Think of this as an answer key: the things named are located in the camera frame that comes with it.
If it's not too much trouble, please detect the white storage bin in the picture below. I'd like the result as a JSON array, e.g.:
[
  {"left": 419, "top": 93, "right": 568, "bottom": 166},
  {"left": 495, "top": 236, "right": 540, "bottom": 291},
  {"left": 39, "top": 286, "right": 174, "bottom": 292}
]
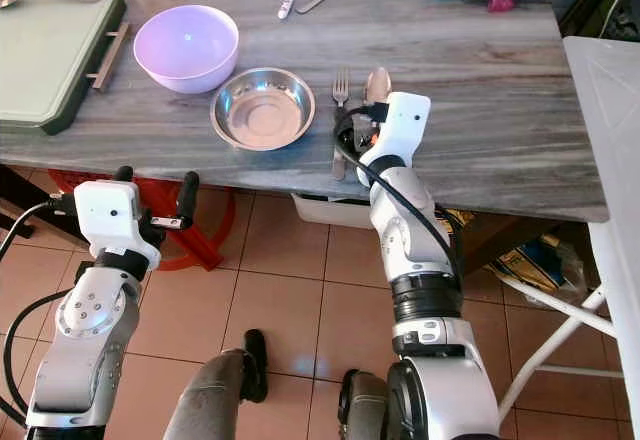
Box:
[{"left": 292, "top": 193, "right": 373, "bottom": 229}]

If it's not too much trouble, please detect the purple plastic bowl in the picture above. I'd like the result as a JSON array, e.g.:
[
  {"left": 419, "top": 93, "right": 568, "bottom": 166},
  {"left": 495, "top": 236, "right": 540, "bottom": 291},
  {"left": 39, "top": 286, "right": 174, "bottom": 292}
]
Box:
[{"left": 133, "top": 5, "right": 241, "bottom": 95}]

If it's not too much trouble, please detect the stainless steel bowl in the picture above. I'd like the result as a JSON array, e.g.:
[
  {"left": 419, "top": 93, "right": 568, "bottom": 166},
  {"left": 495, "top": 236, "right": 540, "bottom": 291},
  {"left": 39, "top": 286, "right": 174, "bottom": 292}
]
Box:
[{"left": 211, "top": 67, "right": 317, "bottom": 152}]

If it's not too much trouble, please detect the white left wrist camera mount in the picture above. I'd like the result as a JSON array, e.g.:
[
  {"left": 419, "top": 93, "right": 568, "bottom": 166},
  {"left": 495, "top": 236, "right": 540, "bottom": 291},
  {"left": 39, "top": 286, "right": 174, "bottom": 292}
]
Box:
[{"left": 73, "top": 180, "right": 163, "bottom": 269}]

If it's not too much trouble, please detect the grey wooden counter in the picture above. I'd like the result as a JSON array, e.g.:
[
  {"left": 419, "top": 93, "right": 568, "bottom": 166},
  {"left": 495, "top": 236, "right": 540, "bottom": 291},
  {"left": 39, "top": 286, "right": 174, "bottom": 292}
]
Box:
[{"left": 0, "top": 0, "right": 611, "bottom": 276}]

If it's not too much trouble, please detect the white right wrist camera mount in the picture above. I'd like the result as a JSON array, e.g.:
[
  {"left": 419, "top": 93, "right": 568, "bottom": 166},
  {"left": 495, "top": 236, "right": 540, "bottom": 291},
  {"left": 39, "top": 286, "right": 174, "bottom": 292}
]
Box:
[{"left": 365, "top": 91, "right": 433, "bottom": 186}]

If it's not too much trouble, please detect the white folding table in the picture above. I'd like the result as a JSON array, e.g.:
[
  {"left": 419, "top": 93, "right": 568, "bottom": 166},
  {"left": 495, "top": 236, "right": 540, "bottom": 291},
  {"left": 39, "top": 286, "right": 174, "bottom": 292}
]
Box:
[{"left": 495, "top": 35, "right": 640, "bottom": 440}]

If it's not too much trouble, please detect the long black left arm cable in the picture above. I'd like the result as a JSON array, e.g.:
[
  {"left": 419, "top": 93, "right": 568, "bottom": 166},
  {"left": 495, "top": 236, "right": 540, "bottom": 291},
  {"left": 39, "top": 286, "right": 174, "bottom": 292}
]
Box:
[{"left": 0, "top": 196, "right": 81, "bottom": 431}]

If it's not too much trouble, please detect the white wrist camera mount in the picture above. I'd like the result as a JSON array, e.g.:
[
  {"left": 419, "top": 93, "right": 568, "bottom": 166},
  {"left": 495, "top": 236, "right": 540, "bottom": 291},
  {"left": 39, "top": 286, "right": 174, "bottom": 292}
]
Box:
[
  {"left": 365, "top": 91, "right": 433, "bottom": 186},
  {"left": 73, "top": 180, "right": 163, "bottom": 269}
]

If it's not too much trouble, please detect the white green cutting board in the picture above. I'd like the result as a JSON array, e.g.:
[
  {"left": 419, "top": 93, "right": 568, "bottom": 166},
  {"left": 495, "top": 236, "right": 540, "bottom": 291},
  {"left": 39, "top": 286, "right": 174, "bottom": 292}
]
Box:
[{"left": 0, "top": 0, "right": 133, "bottom": 137}]

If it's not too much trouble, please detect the blue yellow bag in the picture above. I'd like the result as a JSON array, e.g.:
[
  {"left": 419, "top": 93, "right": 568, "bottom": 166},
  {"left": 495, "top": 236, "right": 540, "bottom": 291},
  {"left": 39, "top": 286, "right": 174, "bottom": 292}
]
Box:
[{"left": 490, "top": 235, "right": 586, "bottom": 296}]

